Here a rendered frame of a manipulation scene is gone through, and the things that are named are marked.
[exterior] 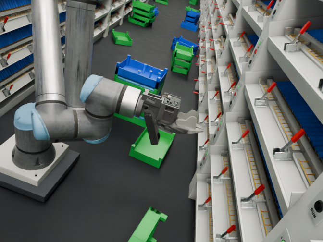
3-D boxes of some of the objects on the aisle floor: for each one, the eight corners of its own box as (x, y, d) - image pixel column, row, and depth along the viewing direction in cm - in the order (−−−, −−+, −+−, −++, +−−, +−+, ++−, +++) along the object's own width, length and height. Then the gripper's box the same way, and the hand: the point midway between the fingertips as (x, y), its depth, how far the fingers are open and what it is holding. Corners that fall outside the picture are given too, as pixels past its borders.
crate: (158, 168, 152) (162, 159, 147) (128, 155, 154) (130, 145, 150) (172, 141, 177) (176, 132, 172) (146, 130, 179) (149, 121, 175)
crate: (107, 113, 184) (109, 104, 180) (119, 101, 201) (120, 92, 196) (146, 128, 181) (148, 119, 177) (154, 114, 198) (156, 106, 194)
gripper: (139, 97, 70) (212, 122, 71) (145, 84, 77) (211, 106, 78) (132, 122, 75) (200, 144, 75) (139, 107, 82) (201, 127, 83)
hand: (198, 130), depth 78 cm, fingers closed
